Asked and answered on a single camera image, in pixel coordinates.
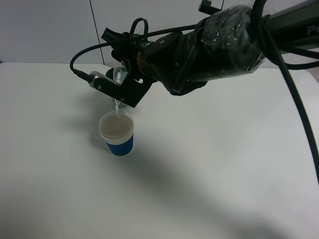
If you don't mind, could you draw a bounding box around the blue sleeved paper cup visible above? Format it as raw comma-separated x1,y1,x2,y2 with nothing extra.
99,111,134,156

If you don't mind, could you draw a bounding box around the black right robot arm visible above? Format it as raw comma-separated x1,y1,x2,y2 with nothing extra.
95,0,319,107

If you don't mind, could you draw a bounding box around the black camera cable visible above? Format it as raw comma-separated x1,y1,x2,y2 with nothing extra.
69,0,319,185

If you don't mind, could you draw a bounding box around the teal green plastic cup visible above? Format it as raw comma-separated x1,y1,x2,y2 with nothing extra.
104,68,127,107

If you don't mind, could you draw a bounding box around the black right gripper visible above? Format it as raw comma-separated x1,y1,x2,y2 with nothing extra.
102,28,207,108

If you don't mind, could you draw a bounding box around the clear green-label water bottle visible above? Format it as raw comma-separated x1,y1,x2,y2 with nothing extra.
113,64,128,85

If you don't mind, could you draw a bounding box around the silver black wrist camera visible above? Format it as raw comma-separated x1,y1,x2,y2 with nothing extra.
88,71,125,100

